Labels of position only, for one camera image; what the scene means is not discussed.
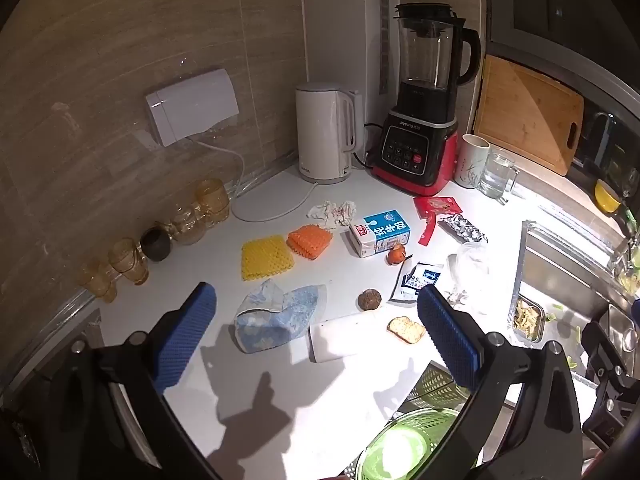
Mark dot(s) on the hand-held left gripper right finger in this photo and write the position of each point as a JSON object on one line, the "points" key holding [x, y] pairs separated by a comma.
{"points": [[447, 335]]}

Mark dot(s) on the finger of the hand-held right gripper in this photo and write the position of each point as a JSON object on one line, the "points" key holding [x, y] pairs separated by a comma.
{"points": [[602, 355]]}

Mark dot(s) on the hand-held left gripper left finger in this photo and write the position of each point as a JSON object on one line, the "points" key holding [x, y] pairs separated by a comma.
{"points": [[182, 342]]}

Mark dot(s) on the bread slice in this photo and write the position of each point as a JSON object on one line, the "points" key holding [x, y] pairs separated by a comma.
{"points": [[406, 330]]}

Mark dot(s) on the white blue sachet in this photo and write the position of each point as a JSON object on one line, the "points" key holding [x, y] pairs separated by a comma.
{"points": [[415, 282]]}

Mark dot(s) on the clear plastic bag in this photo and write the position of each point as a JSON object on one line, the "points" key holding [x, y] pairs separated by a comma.
{"points": [[470, 265]]}

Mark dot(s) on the small orange fruit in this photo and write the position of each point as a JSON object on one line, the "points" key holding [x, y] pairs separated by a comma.
{"points": [[396, 256]]}

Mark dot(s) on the blue patterned bag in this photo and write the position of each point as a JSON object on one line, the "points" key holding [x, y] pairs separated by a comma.
{"points": [[275, 320]]}

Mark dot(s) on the silver foil wrapper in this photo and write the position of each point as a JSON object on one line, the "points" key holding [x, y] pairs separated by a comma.
{"points": [[462, 230]]}

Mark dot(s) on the yellow foam fruit net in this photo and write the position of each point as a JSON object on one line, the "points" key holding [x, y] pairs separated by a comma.
{"points": [[266, 258]]}

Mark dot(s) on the blue white milk carton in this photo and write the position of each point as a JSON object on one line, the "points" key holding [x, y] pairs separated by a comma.
{"points": [[382, 230]]}

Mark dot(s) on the green perforated basket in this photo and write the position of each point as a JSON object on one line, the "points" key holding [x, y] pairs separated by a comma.
{"points": [[400, 452]]}

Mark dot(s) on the red wrapper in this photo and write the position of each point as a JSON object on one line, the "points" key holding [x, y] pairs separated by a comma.
{"points": [[437, 205]]}

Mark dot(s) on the orange foam fruit net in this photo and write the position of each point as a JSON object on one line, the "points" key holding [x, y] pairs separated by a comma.
{"points": [[310, 241]]}

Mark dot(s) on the white tissue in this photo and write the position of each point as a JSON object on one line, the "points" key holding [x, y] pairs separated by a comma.
{"points": [[330, 212]]}

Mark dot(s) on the steel sink tray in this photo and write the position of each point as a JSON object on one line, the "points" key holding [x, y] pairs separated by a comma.
{"points": [[620, 335]]}

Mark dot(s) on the metal container with food scraps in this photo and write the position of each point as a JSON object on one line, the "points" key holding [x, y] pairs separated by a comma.
{"points": [[527, 317]]}

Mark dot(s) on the stainless steel sink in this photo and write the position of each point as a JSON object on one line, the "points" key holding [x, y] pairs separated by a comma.
{"points": [[560, 270]]}

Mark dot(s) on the amber glass cup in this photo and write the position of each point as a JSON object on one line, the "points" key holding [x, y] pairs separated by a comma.
{"points": [[97, 281], [189, 224], [212, 200], [127, 260]]}

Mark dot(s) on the dark round jar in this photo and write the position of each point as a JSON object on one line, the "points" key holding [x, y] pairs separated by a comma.
{"points": [[155, 245]]}

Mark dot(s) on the yellow bowl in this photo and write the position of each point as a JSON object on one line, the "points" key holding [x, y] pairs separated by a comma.
{"points": [[606, 200]]}

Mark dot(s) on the clear glass mug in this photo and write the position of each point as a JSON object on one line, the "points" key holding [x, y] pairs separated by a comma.
{"points": [[495, 177]]}

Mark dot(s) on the white mug with plant print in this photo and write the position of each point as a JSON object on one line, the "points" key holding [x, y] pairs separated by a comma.
{"points": [[470, 162]]}

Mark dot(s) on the red black blender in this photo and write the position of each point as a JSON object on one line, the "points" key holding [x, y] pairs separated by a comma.
{"points": [[415, 155]]}

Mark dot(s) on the white electric kettle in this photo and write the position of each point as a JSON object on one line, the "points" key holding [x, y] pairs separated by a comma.
{"points": [[325, 135]]}

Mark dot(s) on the large wooden cutting board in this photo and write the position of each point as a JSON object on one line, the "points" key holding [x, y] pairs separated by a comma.
{"points": [[525, 110]]}

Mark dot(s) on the grey vent grille strip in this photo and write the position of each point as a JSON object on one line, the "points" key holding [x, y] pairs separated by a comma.
{"points": [[384, 30]]}

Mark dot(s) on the dark window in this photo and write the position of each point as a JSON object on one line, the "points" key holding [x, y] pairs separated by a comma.
{"points": [[575, 0]]}

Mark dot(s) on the white wall outlet cover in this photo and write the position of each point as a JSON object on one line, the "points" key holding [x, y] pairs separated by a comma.
{"points": [[192, 105]]}

